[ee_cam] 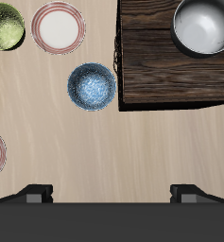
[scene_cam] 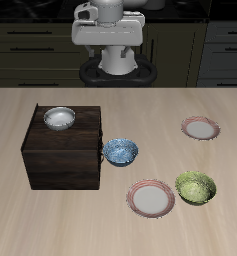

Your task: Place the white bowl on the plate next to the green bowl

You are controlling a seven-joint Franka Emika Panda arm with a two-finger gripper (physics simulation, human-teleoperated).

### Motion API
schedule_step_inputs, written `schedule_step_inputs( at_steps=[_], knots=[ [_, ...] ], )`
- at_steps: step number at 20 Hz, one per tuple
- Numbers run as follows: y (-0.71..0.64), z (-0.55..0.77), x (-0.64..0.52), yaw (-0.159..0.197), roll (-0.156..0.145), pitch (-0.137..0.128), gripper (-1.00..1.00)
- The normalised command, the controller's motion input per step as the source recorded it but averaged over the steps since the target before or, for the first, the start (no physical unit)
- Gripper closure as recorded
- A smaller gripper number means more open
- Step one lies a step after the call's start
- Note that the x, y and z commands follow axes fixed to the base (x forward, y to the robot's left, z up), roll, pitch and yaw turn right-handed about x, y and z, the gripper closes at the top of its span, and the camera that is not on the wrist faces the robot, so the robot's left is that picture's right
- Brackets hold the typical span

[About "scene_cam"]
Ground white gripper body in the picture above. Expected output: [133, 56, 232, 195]
[71, 10, 146, 47]

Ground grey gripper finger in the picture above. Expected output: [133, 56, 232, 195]
[121, 45, 130, 59]
[85, 45, 95, 58]

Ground white bowl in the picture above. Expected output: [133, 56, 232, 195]
[43, 106, 77, 132]

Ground blue patterned bowl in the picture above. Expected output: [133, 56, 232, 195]
[102, 137, 140, 168]

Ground red rimmed white plate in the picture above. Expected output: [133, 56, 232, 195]
[180, 115, 222, 141]
[125, 178, 177, 220]

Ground green patterned bowl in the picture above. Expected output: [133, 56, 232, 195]
[174, 170, 218, 207]

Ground dark kitchen cupboards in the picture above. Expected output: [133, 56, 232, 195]
[0, 19, 208, 89]

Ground black kitchen countertop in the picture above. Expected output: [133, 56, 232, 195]
[0, 0, 237, 24]

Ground grey kitchen cupboard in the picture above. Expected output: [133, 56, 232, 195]
[195, 20, 237, 89]

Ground dark wooden cabinet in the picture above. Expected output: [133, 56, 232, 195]
[20, 103, 105, 191]

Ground flat black base plate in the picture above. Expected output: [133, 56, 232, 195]
[78, 54, 158, 88]

